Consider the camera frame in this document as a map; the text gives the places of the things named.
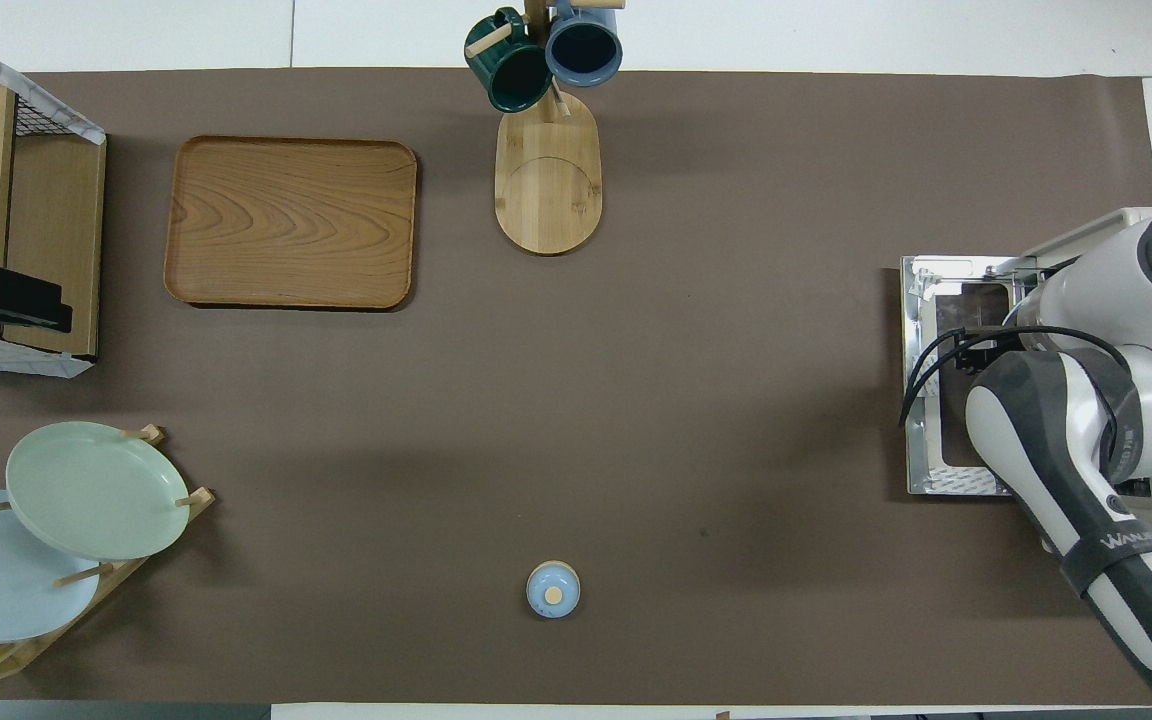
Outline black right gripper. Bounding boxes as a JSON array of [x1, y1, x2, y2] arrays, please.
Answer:
[[946, 326, 1025, 375]]

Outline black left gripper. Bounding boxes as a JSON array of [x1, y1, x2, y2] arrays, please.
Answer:
[[0, 264, 73, 337]]

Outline pale green plate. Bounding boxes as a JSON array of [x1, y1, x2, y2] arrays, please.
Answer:
[[6, 421, 192, 561]]

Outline wooden serving tray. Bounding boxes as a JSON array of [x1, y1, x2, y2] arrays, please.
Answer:
[[164, 136, 419, 310]]

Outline wooden plate rack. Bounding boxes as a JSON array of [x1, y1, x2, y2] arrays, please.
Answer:
[[0, 425, 216, 687]]

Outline brown table mat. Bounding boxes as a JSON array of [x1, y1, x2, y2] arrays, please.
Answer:
[[0, 68, 1152, 706]]

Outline wooden mug tree stand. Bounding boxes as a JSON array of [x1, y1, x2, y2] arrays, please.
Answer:
[[466, 0, 627, 257]]

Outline small blue lidded jar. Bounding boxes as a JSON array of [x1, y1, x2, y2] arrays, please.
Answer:
[[526, 560, 582, 620]]

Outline blue mug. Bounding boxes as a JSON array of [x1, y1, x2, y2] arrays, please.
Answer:
[[544, 0, 625, 89]]

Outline dark green mug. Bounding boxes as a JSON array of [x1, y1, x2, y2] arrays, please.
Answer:
[[464, 8, 554, 114]]

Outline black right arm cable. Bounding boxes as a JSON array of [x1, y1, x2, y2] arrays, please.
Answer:
[[898, 325, 1134, 473]]

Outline wooden shelf with wire mesh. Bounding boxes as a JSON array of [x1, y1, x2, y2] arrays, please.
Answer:
[[0, 22, 108, 379]]

